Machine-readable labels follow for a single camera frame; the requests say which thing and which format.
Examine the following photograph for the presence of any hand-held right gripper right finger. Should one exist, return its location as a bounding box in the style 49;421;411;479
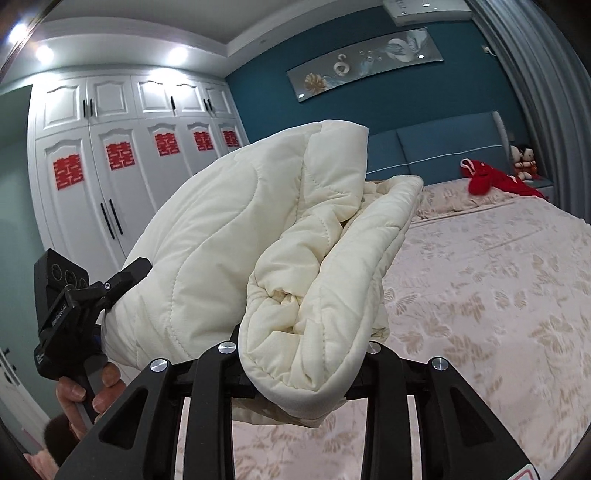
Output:
344;342;542;480

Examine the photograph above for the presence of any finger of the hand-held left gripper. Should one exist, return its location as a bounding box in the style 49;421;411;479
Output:
104;257;153;304

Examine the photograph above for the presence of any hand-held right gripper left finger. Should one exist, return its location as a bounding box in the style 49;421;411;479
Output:
58;325;257;480

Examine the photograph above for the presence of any cream quilted jacket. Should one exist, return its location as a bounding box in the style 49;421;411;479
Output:
100;119;424;428

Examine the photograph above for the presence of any person's left hand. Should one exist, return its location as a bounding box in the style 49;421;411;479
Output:
55;361;124;433

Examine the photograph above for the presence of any white door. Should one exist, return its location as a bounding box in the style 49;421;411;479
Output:
0;342;51;437

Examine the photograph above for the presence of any bed with pink floral bedspread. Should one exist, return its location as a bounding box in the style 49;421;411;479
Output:
231;181;591;480

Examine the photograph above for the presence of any white wardrobe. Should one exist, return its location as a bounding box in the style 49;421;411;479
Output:
28;69;251;274

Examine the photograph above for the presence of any pink floral pillow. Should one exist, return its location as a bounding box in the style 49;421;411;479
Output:
410;182;522;223

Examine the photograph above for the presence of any red garment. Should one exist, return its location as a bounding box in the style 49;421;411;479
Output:
459;158;549;200

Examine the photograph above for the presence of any blue padded headboard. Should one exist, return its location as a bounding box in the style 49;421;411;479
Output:
365;111;519;186

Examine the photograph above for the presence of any blue nightstand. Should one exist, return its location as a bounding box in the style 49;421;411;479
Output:
512;174;556;191

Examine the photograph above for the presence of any plush doll pair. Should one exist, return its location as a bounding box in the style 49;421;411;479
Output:
509;144;539;182

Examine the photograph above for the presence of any grey blue curtain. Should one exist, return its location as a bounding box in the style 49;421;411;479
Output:
471;0;591;222

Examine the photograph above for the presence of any white air conditioner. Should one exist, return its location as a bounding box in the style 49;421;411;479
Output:
383;0;472;27

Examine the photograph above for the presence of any long floral wall picture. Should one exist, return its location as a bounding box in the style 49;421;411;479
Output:
286;27;444;103

